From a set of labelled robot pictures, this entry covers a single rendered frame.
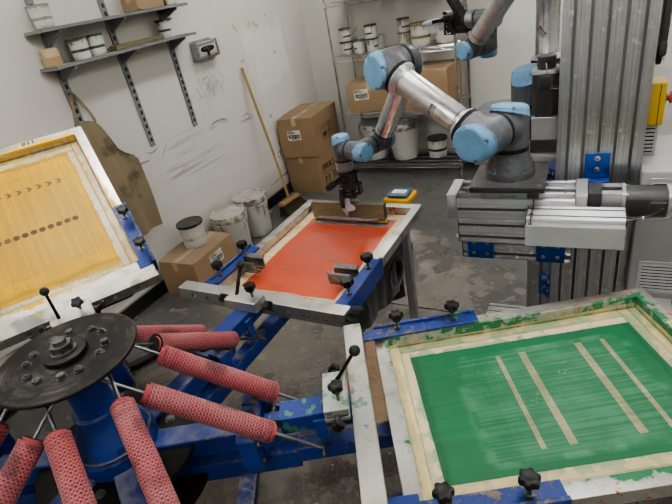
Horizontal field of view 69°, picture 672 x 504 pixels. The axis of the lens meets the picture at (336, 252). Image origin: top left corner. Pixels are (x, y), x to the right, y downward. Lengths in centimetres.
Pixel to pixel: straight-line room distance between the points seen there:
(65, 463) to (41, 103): 269
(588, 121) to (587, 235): 39
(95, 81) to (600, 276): 315
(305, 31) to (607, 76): 437
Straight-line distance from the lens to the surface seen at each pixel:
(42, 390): 116
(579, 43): 172
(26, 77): 349
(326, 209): 221
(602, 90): 177
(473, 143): 149
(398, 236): 194
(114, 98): 380
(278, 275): 191
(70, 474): 109
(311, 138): 495
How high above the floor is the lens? 190
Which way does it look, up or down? 29 degrees down
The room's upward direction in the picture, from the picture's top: 11 degrees counter-clockwise
